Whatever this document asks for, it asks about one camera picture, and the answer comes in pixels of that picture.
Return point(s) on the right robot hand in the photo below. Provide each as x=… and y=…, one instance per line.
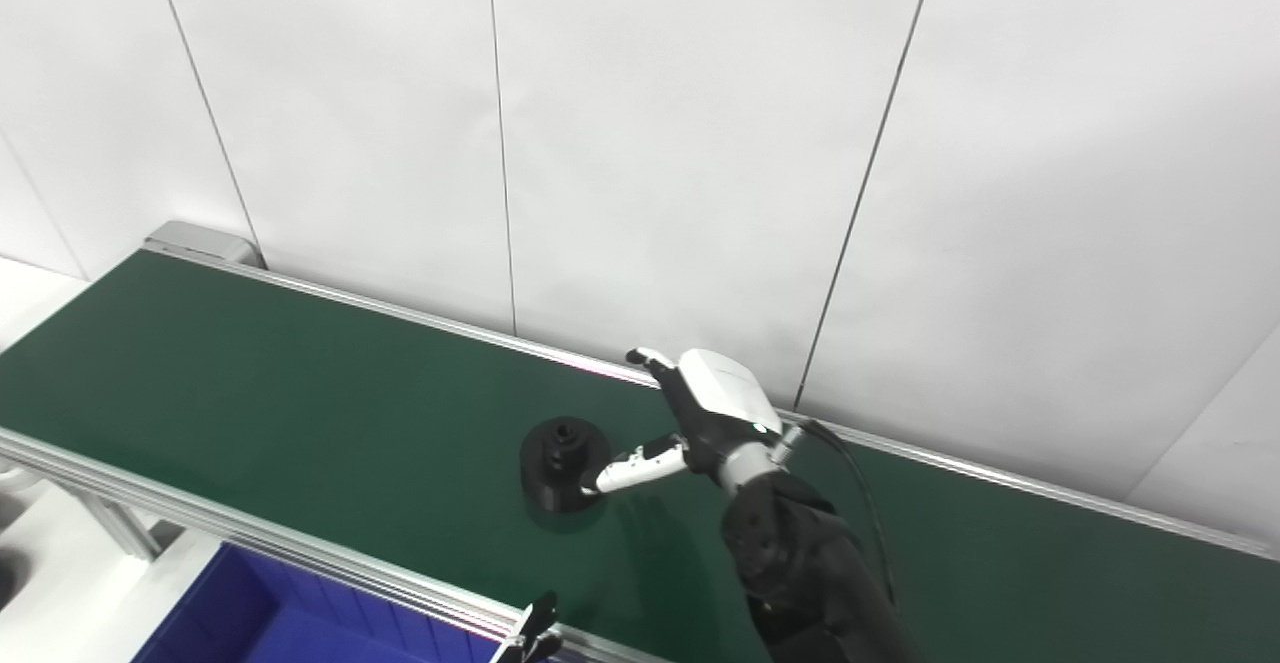
x=720, y=393

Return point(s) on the green conveyor belt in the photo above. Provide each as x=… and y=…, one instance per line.
x=300, y=558
x=300, y=393

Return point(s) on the blue plastic bin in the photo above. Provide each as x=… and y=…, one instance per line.
x=260, y=623

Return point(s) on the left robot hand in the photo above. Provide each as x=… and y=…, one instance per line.
x=535, y=638

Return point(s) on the black round machine part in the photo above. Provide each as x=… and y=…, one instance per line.
x=555, y=473

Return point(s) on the aluminium conveyor leg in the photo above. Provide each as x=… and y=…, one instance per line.
x=125, y=533

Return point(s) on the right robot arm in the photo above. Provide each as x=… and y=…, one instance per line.
x=800, y=563

